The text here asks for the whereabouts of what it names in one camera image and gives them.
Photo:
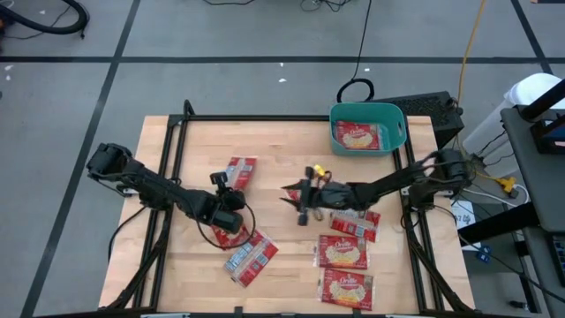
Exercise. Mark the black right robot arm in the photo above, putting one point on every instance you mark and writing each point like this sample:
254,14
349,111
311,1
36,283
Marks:
388,183

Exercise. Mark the black box device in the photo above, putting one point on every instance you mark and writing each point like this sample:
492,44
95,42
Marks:
545,132

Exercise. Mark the black aluminium table frame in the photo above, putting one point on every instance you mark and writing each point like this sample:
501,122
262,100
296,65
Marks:
265,118

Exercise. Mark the blue tags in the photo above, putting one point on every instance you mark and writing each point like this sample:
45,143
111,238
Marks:
484,254

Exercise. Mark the yellow extension plug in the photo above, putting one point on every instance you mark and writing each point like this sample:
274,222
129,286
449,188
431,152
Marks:
507,183

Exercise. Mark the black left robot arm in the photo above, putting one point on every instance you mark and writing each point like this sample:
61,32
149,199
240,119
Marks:
154,190

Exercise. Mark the white paper sheet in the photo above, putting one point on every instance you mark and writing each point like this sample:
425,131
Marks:
463,216

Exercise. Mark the grey side table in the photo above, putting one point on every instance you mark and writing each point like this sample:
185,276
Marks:
543,190

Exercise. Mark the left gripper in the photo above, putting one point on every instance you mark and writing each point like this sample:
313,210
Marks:
231,203

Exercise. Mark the black computer case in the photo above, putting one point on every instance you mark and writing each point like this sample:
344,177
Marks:
424,110

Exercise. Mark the teal plastic basket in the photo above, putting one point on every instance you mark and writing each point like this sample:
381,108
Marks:
397,132

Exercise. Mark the black pole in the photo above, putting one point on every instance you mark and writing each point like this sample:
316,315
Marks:
543,102

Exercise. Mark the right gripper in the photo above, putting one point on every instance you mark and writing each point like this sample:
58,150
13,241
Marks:
329,196

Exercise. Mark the red Orville popcorn bag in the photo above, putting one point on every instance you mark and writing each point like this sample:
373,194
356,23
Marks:
342,252
357,136
355,226
251,262
292,195
346,289
242,170
229,240

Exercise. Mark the white plastic bin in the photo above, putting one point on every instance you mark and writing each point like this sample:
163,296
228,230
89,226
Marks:
529,88

